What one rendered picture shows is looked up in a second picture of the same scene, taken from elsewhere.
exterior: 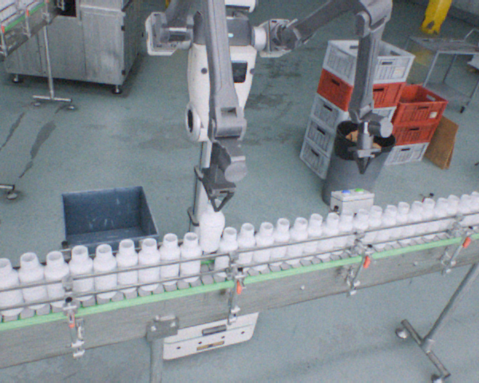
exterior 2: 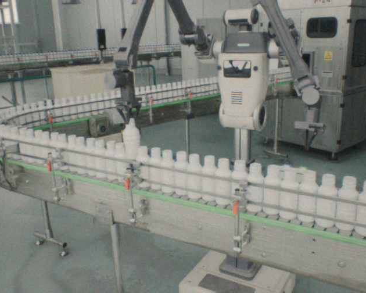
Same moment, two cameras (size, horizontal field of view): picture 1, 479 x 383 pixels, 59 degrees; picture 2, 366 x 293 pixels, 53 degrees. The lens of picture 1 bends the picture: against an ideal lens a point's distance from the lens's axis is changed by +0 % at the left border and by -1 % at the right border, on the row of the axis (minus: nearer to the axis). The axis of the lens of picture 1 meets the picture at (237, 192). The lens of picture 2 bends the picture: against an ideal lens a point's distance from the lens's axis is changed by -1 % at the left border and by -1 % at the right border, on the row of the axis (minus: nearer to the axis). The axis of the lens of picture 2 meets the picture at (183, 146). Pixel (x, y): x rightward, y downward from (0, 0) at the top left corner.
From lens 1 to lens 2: 1.39 m
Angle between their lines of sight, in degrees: 54
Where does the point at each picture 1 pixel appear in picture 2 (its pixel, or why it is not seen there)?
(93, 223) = not seen: hidden behind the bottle
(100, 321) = (73, 187)
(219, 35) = (136, 11)
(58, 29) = (295, 106)
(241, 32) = (255, 42)
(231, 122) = (121, 55)
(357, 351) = not seen: outside the picture
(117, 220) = not seen: hidden behind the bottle
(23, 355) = (46, 194)
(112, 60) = (330, 131)
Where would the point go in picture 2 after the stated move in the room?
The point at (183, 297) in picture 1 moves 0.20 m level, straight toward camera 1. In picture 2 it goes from (111, 189) to (67, 203)
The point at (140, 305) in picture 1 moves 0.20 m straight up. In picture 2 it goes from (90, 183) to (85, 140)
